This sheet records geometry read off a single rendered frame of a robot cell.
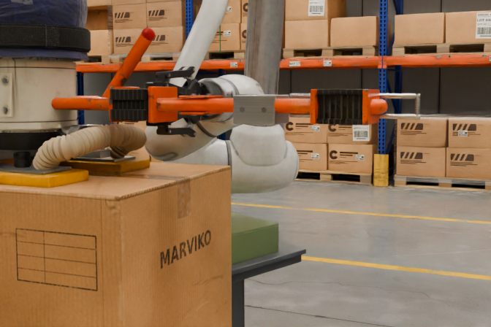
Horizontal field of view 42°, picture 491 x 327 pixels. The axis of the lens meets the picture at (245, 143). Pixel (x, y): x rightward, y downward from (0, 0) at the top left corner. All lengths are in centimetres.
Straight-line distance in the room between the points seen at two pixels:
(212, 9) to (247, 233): 61
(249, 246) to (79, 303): 85
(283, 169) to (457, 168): 630
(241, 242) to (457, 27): 658
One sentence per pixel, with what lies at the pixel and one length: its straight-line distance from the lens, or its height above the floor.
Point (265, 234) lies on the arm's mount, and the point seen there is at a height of 81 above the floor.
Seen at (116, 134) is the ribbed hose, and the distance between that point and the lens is 115.
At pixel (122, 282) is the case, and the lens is 97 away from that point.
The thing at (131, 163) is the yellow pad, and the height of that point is 108.
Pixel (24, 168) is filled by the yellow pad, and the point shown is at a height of 109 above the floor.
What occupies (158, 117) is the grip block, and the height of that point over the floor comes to 117.
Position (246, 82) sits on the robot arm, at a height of 123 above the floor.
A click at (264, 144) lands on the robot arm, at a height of 106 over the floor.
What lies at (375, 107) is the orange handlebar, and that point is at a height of 119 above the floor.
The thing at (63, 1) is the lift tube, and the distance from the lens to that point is 118.
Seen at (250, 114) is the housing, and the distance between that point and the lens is 98.
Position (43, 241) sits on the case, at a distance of 104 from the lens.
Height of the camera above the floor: 122
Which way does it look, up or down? 5 degrees down
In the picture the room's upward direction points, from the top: straight up
